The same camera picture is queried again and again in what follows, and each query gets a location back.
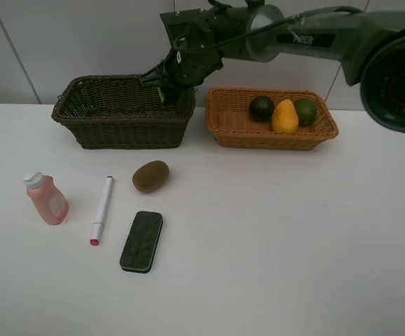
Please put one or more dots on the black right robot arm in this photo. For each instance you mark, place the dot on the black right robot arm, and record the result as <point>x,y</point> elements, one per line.
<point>370,46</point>

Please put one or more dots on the green lime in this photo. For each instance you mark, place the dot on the green lime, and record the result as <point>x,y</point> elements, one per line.
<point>306,111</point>

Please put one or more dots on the white marker pink caps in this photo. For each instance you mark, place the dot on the white marker pink caps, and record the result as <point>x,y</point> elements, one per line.
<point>102,210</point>

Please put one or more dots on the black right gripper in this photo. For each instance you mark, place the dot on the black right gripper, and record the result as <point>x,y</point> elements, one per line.
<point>190,60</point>

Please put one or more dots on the dark mangosteen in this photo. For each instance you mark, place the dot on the dark mangosteen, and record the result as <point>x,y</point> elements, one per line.
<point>261,108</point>

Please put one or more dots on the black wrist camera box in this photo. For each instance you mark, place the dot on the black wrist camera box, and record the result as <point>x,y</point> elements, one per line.
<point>176,22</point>

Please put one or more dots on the brown kiwi fruit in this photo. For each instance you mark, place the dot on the brown kiwi fruit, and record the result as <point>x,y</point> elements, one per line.
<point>151,176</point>

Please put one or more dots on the dark brown wicker basket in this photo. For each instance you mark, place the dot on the dark brown wicker basket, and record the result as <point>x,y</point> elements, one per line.
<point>116,112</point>

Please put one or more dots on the yellow mango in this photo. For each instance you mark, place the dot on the yellow mango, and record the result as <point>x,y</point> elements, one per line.
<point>285,118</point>

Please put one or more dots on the dark green square bottle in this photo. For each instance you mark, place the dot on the dark green square bottle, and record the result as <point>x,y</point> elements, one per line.
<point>169,95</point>

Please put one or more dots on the dark felt board eraser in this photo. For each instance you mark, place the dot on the dark felt board eraser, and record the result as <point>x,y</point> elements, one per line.
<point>139,250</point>

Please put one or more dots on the orange wicker basket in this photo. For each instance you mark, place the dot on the orange wicker basket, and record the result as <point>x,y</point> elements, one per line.
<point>227,118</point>

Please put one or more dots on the pink bottle white cap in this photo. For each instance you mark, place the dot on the pink bottle white cap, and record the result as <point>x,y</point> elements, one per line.
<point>48,200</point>

